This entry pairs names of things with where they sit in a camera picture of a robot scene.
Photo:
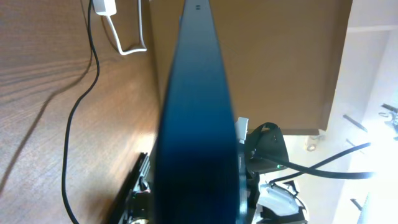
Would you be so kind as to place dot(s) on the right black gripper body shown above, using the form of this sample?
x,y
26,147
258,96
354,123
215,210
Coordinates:
x,y
132,203

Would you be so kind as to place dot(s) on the blue Samsung smartphone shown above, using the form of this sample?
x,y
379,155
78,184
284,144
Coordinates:
x,y
196,177

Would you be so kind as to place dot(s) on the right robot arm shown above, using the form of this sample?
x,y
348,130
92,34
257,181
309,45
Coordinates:
x,y
265,200

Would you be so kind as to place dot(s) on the white power strip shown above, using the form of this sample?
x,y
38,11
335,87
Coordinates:
x,y
105,7

